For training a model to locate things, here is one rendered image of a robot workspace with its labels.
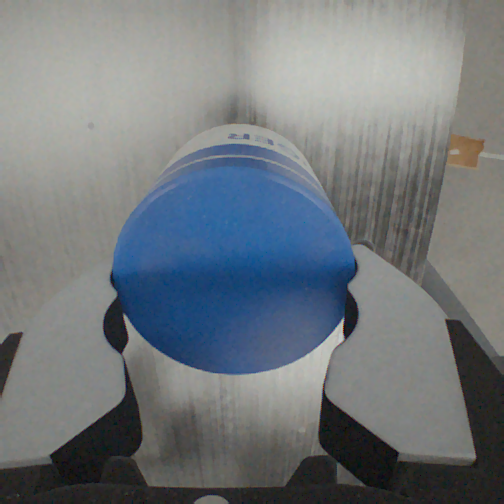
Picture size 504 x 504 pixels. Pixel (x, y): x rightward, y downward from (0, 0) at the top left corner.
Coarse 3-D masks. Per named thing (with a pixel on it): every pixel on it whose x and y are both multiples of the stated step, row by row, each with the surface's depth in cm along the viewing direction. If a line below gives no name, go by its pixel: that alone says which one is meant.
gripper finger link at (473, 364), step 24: (456, 336) 8; (456, 360) 7; (480, 360) 7; (480, 384) 7; (480, 408) 6; (480, 432) 6; (480, 456) 5; (408, 480) 5; (432, 480) 5; (456, 480) 5; (480, 480) 5
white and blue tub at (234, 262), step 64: (256, 128) 15; (192, 192) 10; (256, 192) 10; (320, 192) 11; (128, 256) 11; (192, 256) 11; (256, 256) 11; (320, 256) 11; (192, 320) 12; (256, 320) 12; (320, 320) 12
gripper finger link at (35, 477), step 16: (16, 336) 9; (0, 352) 8; (0, 368) 8; (0, 384) 7; (48, 464) 6; (0, 480) 5; (16, 480) 5; (32, 480) 5; (48, 480) 6; (0, 496) 5; (16, 496) 5
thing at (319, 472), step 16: (112, 464) 6; (128, 464) 6; (304, 464) 6; (320, 464) 6; (336, 464) 6; (112, 480) 5; (128, 480) 5; (144, 480) 5; (304, 480) 5; (320, 480) 5; (336, 480) 5; (32, 496) 5; (48, 496) 5; (64, 496) 5; (80, 496) 5; (96, 496) 5; (112, 496) 5; (128, 496) 5; (144, 496) 5; (160, 496) 5; (176, 496) 5; (192, 496) 5; (208, 496) 5; (224, 496) 5; (240, 496) 5; (256, 496) 5; (272, 496) 5; (288, 496) 5; (304, 496) 5; (320, 496) 5; (336, 496) 5; (352, 496) 5; (368, 496) 5; (384, 496) 5; (400, 496) 5
